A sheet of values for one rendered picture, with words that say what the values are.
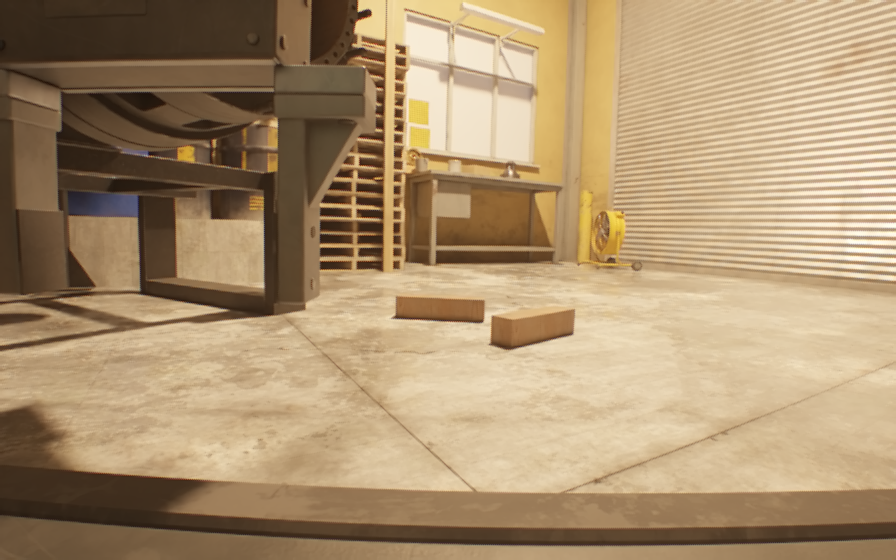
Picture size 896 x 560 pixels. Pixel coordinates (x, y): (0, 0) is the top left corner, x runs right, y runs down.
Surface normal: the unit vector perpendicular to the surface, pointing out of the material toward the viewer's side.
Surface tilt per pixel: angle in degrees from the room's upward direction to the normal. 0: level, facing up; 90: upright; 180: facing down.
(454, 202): 90
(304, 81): 90
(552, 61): 90
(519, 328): 90
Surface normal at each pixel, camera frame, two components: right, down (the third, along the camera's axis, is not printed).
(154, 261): 0.88, 0.07
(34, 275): 1.00, 0.03
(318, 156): 0.00, 0.11
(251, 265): 0.50, 0.11
